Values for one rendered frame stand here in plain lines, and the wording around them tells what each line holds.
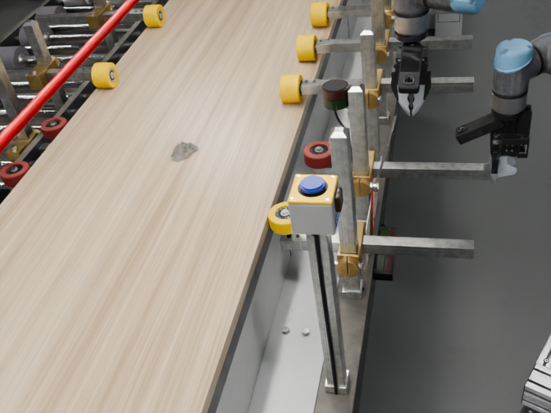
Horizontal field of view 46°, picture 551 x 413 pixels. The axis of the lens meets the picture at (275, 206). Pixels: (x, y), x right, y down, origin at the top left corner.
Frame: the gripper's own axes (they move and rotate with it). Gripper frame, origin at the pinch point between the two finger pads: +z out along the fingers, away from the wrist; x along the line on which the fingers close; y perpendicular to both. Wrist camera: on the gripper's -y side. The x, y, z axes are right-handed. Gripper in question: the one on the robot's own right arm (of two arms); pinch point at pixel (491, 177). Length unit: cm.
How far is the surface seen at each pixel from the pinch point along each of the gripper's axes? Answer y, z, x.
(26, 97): -157, 2, 43
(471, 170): -4.8, -3.4, -1.5
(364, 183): -30.0, -4.0, -8.5
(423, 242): -15.2, -0.7, -25.1
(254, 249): -50, -7, -37
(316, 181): -30, -41, -55
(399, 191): -30, 83, 96
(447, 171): -10.6, -2.8, -1.6
